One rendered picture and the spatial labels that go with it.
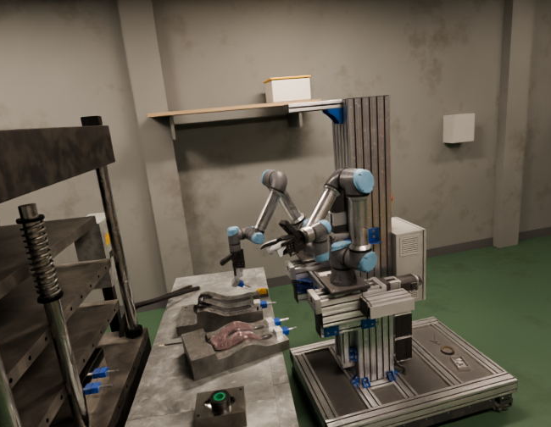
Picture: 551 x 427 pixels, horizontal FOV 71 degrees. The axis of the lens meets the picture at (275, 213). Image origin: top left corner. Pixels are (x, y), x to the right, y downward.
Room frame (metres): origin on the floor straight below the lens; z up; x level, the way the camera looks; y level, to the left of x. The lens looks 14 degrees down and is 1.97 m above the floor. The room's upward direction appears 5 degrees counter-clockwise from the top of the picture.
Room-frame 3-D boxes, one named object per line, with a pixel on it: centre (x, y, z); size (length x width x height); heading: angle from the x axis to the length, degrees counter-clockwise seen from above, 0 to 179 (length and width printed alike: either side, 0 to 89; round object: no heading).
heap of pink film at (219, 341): (1.79, 0.27, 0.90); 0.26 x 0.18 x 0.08; 112
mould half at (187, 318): (2.13, 0.39, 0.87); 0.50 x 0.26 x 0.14; 95
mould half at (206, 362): (1.78, 0.27, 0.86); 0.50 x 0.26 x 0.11; 112
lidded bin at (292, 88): (4.00, -0.23, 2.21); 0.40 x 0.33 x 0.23; 102
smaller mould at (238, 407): (1.33, 0.30, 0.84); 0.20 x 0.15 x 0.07; 95
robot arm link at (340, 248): (1.99, -0.35, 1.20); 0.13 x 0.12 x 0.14; 35
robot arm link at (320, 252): (1.75, -0.19, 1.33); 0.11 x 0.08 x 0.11; 35
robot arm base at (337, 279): (2.00, -0.35, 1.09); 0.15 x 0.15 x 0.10
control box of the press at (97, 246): (2.28, 1.10, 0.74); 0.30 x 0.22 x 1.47; 5
